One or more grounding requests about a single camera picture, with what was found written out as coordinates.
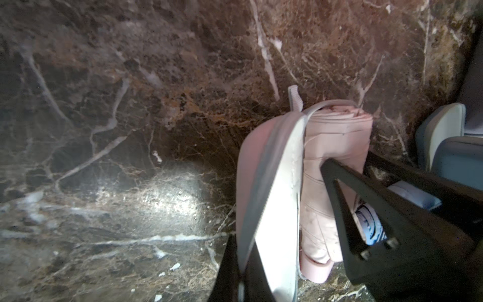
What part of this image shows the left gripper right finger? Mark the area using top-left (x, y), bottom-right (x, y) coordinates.
top-left (343, 152), bottom-right (482, 301)

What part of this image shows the pink zippered umbrella case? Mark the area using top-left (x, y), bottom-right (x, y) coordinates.
top-left (236, 85), bottom-right (355, 301)

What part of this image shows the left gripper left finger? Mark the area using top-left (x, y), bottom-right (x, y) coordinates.
top-left (208, 235), bottom-right (275, 302)

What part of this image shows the blue zippered umbrella case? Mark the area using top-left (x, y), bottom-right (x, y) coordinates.
top-left (414, 37), bottom-right (483, 191)

